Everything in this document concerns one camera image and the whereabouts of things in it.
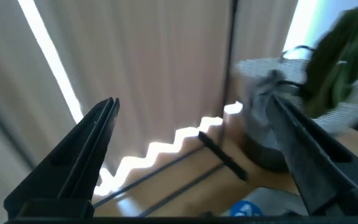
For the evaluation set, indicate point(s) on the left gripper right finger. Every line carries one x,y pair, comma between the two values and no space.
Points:
322,174

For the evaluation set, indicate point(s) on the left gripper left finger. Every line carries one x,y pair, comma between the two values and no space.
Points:
57,186

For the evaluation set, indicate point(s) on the green printed shirt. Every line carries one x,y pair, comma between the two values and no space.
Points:
334,62

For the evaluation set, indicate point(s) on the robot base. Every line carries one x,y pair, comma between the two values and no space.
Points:
245,209

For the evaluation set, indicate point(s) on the black clothes rack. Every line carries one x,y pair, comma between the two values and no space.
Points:
222,155

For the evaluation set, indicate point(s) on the white laundry basket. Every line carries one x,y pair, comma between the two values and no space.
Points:
291,67

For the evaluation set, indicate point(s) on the pale grey garment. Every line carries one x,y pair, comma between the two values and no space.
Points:
261,96

